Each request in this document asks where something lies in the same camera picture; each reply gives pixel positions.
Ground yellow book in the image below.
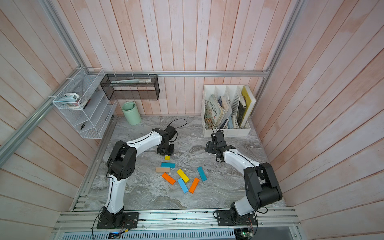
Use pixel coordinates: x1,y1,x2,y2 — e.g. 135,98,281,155
237,85,256,128

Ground white tape dispenser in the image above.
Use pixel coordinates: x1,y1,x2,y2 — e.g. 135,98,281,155
57,93,80,108

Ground grey blue books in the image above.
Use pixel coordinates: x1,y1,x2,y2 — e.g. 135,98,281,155
217,96,233,128

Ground black mesh wall basket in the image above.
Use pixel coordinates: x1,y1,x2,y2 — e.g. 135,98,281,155
101,74,160,101

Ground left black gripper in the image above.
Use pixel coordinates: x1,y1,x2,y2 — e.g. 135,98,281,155
157,141,175,156

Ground natural wood block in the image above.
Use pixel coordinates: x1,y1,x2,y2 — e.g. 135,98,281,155
155,167,171,173

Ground long yellow block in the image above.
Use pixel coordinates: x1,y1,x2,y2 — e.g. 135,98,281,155
177,169,190,183

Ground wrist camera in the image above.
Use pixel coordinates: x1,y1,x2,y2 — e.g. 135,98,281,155
211,130,227,147
163,125,178,143

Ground orange block left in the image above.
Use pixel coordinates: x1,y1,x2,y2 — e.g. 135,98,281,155
162,173,176,185

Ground teal block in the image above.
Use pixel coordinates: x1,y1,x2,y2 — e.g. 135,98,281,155
161,163,176,169
197,167,207,182

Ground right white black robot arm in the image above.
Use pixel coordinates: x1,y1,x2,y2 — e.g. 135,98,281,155
205,132,283,226

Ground illustrated children's book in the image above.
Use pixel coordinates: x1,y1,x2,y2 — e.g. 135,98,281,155
205,94,225,129

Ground orange block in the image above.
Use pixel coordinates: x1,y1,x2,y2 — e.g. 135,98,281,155
162,173,176,185
189,178,200,194

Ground light blue block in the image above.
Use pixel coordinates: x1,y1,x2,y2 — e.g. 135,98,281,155
178,179,189,193

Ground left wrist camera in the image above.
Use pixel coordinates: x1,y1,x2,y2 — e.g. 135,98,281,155
163,125,178,143

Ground white wire shelf rack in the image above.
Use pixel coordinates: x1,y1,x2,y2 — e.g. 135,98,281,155
53,68,117,139

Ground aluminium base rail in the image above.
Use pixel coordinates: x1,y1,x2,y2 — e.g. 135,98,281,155
53,207,301,233

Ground papers in black basket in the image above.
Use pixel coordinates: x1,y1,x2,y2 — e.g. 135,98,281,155
110,79,152,87

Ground mint green cup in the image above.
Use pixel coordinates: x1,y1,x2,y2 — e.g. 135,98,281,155
122,102,142,126

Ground white file organizer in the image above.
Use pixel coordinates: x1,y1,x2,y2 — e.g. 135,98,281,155
202,85,251,138

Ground orange block right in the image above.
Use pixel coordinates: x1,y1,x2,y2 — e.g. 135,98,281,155
189,178,200,194

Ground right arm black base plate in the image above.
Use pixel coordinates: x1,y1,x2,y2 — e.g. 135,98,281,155
213,209,258,227

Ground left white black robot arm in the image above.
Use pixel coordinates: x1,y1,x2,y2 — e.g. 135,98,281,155
100,126,177,227

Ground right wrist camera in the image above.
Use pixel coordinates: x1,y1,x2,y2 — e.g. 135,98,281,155
211,130,227,147

